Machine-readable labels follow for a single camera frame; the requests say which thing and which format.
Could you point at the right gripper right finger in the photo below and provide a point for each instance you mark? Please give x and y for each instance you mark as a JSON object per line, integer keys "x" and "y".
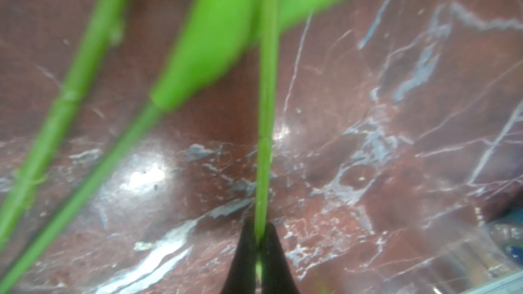
{"x": 276, "y": 273}

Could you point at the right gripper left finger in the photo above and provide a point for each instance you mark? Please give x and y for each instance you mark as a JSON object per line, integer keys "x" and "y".
{"x": 241, "y": 278}

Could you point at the orange rose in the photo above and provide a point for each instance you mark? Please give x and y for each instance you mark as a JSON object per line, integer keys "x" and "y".
{"x": 105, "y": 29}
{"x": 215, "y": 35}

